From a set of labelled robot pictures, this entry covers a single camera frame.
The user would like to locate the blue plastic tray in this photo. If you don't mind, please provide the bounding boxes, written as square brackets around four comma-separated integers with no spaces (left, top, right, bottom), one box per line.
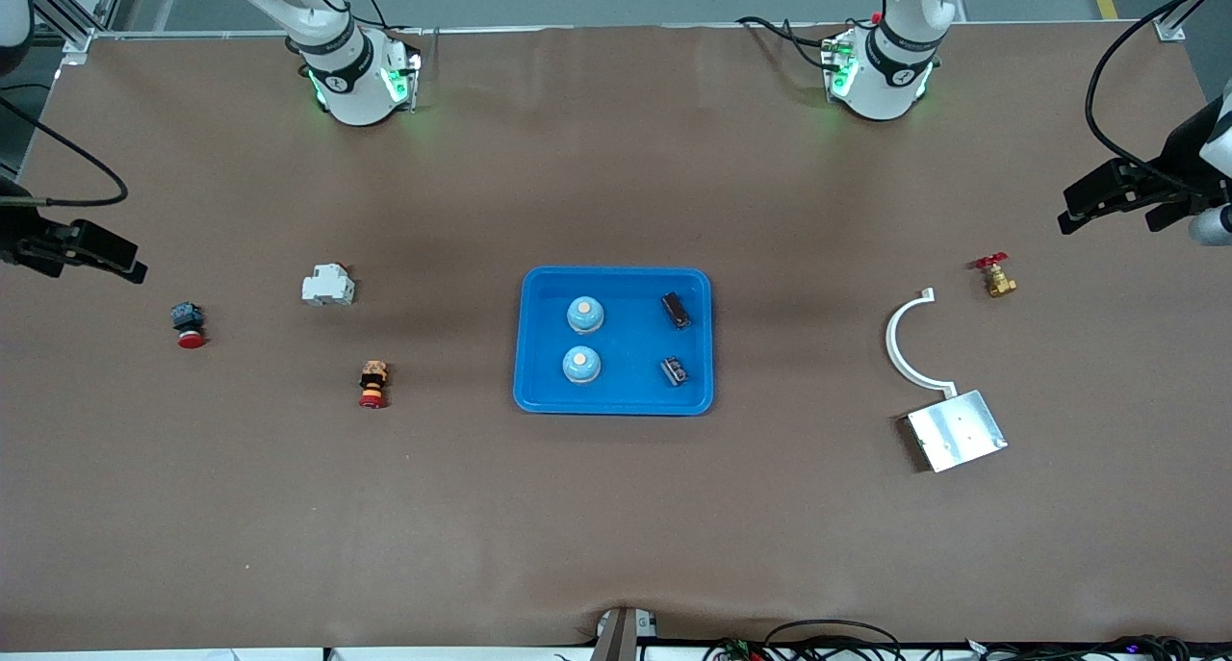
[512,266,715,418]

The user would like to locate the red mushroom push button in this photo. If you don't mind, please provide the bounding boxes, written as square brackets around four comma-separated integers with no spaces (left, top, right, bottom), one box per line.
[170,301,207,350]

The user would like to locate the white circuit breaker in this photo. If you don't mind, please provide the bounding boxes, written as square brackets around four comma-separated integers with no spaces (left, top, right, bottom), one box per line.
[301,263,356,308]

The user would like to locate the aluminium plate module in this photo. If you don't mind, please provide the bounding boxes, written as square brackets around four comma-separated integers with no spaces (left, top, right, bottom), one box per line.
[905,389,1009,473]

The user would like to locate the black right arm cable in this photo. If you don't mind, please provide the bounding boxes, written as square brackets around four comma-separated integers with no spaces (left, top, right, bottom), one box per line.
[0,93,131,208]

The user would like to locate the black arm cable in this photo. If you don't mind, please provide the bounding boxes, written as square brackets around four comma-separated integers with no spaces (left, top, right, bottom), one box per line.
[1085,0,1232,195]
[0,93,131,208]

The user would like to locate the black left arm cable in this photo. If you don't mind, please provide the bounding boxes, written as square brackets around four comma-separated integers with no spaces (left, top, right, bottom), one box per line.
[1085,0,1232,195]

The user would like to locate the aluminium frame post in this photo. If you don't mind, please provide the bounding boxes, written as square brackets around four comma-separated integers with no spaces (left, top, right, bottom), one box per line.
[1155,0,1232,42]
[29,0,131,65]

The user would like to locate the brass valve red handle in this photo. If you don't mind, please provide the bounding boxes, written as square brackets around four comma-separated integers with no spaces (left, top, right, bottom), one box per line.
[974,252,1018,299]

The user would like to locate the white semicircular bracket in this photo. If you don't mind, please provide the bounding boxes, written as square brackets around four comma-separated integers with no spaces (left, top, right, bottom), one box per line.
[885,288,959,397]

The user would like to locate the black base cable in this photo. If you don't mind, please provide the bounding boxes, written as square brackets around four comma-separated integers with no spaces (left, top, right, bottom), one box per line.
[734,14,838,73]

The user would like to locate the black cable bundle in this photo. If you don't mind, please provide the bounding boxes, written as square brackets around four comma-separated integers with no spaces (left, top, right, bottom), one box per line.
[962,634,1194,661]

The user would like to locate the grey metal mount bracket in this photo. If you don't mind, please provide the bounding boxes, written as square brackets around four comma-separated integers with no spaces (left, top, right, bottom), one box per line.
[595,607,658,661]

